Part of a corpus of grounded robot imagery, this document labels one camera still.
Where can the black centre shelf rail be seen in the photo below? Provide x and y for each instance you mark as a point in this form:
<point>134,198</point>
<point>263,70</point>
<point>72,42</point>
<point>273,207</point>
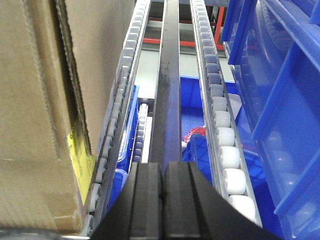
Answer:
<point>166,133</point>

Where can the right roller track rail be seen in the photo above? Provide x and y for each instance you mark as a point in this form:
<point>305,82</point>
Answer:
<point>228,165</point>

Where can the large blue plastic bin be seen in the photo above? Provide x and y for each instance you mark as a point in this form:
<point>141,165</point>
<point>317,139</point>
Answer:
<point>273,47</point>

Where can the left roller track rail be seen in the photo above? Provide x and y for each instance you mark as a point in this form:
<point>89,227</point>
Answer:
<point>116,118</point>

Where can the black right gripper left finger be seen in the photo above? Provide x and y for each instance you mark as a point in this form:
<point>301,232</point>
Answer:
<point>137,212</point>

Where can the lower left blue bin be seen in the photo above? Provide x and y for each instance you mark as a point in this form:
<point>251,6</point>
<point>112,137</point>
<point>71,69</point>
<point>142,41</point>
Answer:
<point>126,148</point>

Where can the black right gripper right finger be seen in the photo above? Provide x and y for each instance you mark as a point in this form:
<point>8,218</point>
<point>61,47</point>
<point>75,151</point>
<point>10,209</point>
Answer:
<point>194,210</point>

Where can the roller track rail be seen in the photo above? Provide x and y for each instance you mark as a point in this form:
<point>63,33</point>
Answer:
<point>140,153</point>
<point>228,165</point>
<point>116,118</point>

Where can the lower blue plastic bin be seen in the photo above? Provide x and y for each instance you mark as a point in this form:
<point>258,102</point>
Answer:
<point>197,148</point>

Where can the red and white item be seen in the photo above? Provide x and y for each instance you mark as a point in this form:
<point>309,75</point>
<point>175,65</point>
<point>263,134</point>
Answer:
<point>200,130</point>

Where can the red metal frame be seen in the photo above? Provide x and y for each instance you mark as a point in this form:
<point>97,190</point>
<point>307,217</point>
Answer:
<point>210,35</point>

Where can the brown cardboard box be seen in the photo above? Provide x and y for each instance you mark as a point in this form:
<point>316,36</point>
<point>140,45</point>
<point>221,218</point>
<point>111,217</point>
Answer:
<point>58,63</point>

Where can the lower roller track rail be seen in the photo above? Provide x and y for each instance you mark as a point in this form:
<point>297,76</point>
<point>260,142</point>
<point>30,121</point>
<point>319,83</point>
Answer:
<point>140,153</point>

